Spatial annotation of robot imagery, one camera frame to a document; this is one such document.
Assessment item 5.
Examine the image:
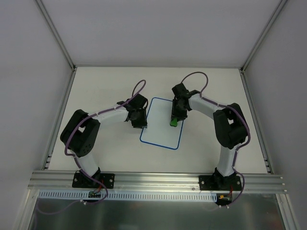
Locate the white slotted cable duct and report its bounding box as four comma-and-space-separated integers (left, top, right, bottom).
38, 189, 217, 203

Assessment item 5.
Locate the aluminium mounting rail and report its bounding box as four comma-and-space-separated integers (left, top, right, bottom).
28, 170, 287, 194

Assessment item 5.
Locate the left aluminium frame post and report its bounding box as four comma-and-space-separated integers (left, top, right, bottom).
34, 0, 76, 70

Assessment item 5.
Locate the aluminium frame post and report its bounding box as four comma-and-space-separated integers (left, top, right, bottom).
240, 0, 288, 73
34, 0, 76, 70

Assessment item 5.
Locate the blue-framed small whiteboard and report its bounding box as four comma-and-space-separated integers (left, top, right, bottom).
140, 97, 184, 150

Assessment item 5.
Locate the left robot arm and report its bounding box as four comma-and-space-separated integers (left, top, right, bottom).
60, 94, 148, 187

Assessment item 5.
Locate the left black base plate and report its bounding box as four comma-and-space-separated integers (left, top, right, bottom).
71, 171, 115, 189

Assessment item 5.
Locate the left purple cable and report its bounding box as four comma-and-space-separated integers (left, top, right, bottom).
35, 80, 147, 215

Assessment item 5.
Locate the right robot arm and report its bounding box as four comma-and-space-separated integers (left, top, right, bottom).
170, 83, 250, 191

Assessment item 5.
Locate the table edge rail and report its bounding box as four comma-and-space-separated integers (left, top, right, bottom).
40, 67, 77, 170
239, 70, 274, 174

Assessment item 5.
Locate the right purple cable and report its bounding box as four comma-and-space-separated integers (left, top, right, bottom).
181, 71, 251, 204

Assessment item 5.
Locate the left table edge rail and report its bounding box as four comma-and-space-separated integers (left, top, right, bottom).
40, 67, 77, 170

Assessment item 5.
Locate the green whiteboard eraser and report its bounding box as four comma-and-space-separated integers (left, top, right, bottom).
170, 118, 178, 127

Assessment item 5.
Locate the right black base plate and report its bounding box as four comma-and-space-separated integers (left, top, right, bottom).
199, 174, 242, 191

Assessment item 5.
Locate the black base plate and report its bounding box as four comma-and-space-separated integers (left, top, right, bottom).
199, 174, 242, 191
71, 171, 115, 189

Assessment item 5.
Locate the purple cable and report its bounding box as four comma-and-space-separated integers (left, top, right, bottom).
181, 71, 251, 204
35, 80, 147, 215

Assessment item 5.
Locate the right aluminium frame post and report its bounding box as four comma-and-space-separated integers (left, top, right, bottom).
240, 0, 288, 73

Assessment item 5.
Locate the right table edge rail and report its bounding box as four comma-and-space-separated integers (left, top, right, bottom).
239, 70, 274, 174

